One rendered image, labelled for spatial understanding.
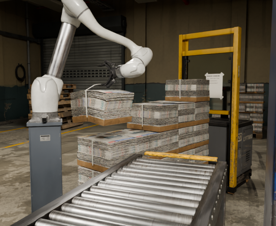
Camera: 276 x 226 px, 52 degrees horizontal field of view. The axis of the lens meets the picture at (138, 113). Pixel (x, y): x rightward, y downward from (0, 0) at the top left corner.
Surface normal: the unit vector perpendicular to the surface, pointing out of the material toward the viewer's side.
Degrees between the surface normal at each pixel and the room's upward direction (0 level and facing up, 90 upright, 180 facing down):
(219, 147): 90
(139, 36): 90
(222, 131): 90
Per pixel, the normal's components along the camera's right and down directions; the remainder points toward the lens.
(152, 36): -0.36, 0.08
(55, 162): 0.26, 0.09
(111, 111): 0.76, 0.18
